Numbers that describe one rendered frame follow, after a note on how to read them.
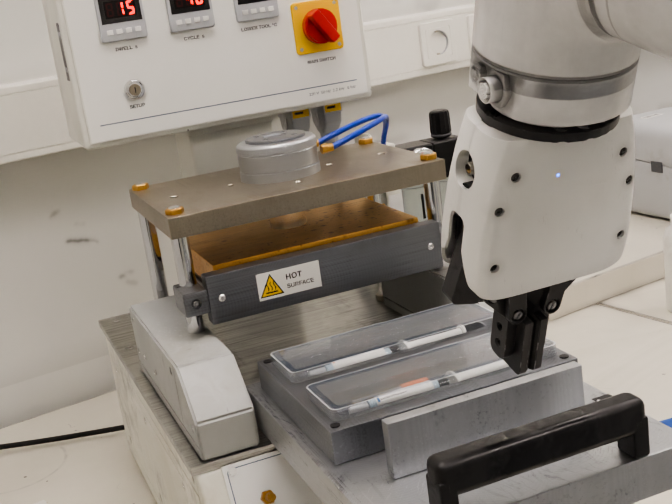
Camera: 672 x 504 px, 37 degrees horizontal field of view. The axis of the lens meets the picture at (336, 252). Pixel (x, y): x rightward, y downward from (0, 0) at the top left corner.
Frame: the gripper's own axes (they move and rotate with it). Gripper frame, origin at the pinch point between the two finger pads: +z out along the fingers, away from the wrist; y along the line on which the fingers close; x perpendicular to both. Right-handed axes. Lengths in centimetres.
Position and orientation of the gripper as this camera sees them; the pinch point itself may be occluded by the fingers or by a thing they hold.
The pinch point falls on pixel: (518, 333)
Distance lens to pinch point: 63.2
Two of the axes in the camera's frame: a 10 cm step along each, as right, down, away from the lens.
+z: 0.0, 8.3, 5.5
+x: -4.1, -5.0, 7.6
